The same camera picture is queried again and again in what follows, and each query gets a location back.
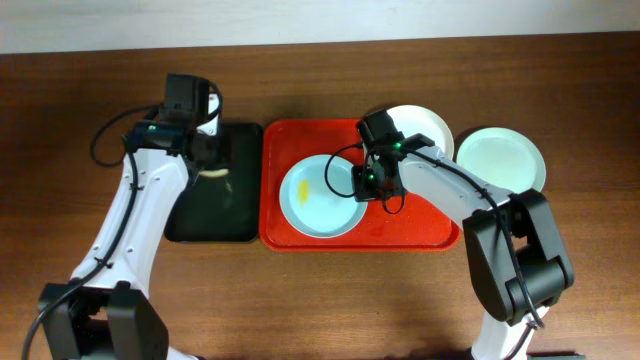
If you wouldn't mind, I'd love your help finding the light blue plate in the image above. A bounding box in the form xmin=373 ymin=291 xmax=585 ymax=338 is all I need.
xmin=279 ymin=154 xmax=367 ymax=239

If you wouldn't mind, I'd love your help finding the white plate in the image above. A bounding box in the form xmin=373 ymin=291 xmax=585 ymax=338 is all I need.
xmin=386 ymin=105 xmax=454 ymax=160

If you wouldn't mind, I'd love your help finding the green and yellow sponge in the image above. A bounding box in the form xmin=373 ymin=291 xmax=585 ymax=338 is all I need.
xmin=199 ymin=168 xmax=229 ymax=178

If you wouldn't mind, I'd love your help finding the pale green plate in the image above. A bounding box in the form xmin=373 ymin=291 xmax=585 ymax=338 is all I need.
xmin=456 ymin=127 xmax=546 ymax=193

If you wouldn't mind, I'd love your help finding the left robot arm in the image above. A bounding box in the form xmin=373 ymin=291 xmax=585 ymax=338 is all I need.
xmin=21 ymin=74 xmax=228 ymax=359

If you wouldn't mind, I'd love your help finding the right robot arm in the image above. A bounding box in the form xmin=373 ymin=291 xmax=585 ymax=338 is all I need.
xmin=352 ymin=110 xmax=575 ymax=359

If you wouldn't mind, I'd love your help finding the red plastic tray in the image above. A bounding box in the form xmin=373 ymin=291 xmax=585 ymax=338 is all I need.
xmin=259 ymin=119 xmax=461 ymax=252

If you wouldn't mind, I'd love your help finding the black rectangular tray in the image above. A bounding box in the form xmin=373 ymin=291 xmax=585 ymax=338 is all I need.
xmin=164 ymin=123 xmax=264 ymax=243

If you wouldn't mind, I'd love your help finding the left black cable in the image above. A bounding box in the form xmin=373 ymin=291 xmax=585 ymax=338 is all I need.
xmin=20 ymin=82 xmax=224 ymax=360

